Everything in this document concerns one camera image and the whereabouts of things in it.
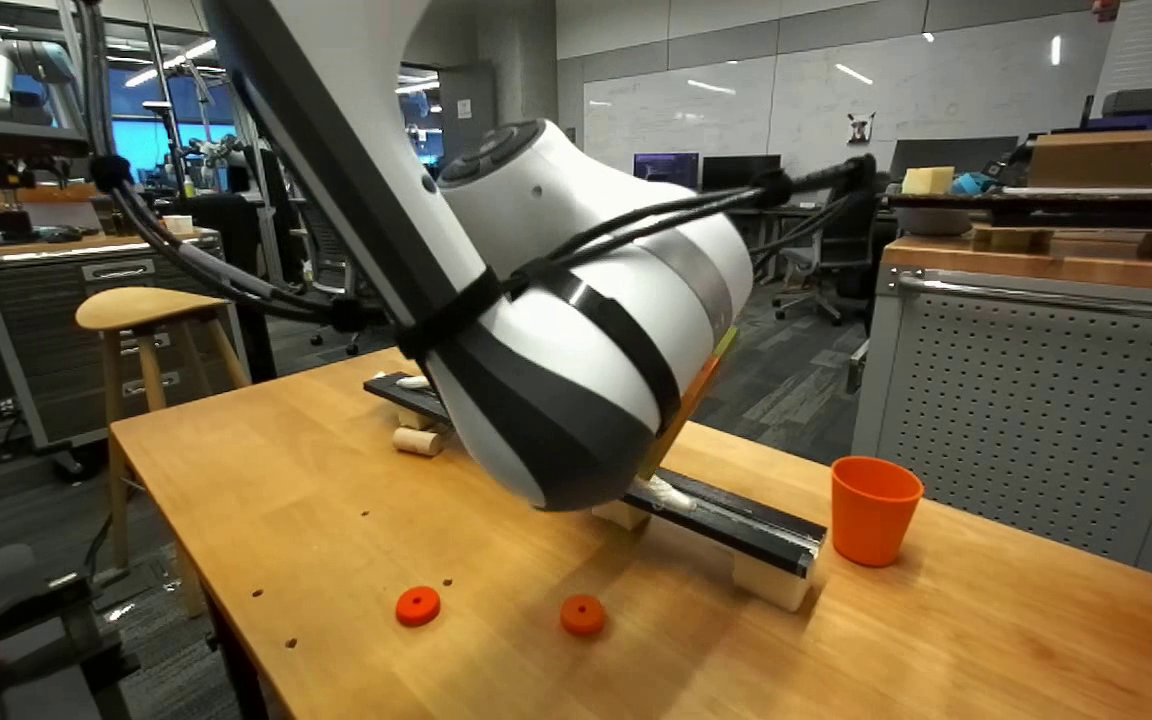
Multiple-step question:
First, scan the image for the wooden tray on cabinet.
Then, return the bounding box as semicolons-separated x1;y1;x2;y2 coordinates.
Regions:
881;222;1152;299

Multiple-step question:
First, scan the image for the grey perforated metal cabinet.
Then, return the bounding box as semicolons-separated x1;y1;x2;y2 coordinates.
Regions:
847;259;1152;583

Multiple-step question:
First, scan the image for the wide dark grey monitor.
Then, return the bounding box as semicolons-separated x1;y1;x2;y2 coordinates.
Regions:
881;133;1026;194

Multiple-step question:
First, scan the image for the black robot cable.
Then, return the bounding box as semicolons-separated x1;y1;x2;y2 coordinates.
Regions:
72;0;881;363

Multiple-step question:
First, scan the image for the black office chair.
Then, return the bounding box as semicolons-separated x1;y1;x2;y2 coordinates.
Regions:
750;180;893;330

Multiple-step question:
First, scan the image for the grey drawer cabinet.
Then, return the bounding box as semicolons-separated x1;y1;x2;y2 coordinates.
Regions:
0;224;238;453

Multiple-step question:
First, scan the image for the wooden box on cabinet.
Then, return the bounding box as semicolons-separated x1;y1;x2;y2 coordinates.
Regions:
1026;127;1152;194

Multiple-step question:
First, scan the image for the small pale wooden block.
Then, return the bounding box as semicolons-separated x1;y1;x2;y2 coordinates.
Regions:
591;500;656;535

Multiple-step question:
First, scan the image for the small wooden cylinder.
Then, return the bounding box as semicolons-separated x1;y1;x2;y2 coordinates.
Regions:
390;419;446;462

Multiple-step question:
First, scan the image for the long black board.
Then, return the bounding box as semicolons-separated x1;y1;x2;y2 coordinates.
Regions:
359;369;832;583

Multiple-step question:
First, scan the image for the black wheeled stand base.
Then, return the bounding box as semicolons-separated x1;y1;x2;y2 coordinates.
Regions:
0;512;145;720

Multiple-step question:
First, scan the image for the orange plastic cup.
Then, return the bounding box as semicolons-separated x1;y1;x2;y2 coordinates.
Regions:
828;453;930;572

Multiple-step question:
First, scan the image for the computer monitor blue screen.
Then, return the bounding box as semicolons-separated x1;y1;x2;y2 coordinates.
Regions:
627;150;705;194

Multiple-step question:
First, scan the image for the yellow green wrist camera mount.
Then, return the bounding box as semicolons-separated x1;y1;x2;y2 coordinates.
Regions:
632;326;746;487

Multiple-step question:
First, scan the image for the pale foam block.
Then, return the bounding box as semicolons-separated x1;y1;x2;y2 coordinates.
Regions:
896;165;959;204

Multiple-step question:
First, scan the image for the grey office chair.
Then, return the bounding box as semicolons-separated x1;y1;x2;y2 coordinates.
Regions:
289;194;358;306

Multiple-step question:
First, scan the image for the orange round disc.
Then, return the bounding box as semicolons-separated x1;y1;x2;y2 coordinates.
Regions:
556;593;613;642
392;583;448;632

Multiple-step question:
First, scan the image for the wooden stool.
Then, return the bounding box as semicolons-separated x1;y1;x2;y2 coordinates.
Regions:
72;279;264;565

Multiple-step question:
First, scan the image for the black computer monitor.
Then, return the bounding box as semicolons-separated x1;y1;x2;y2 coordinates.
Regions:
701;154;786;199

